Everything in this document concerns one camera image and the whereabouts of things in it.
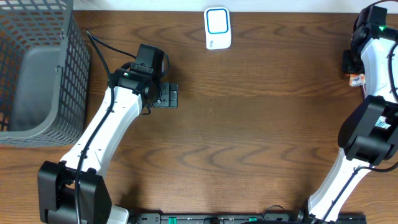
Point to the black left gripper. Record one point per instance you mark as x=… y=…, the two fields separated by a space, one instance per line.
x=170 y=94

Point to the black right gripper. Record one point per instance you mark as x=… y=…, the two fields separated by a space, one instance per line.
x=347 y=66

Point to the orange snack packet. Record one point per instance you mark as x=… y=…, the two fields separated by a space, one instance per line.
x=356 y=80

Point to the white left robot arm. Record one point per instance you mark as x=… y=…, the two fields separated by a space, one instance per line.
x=73 y=190

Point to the white barcode scanner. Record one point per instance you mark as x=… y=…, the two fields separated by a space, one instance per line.
x=217 y=28

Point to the grey plastic mesh basket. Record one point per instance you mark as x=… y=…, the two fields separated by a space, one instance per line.
x=45 y=67

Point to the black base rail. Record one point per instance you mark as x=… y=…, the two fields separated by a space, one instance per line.
x=156 y=218

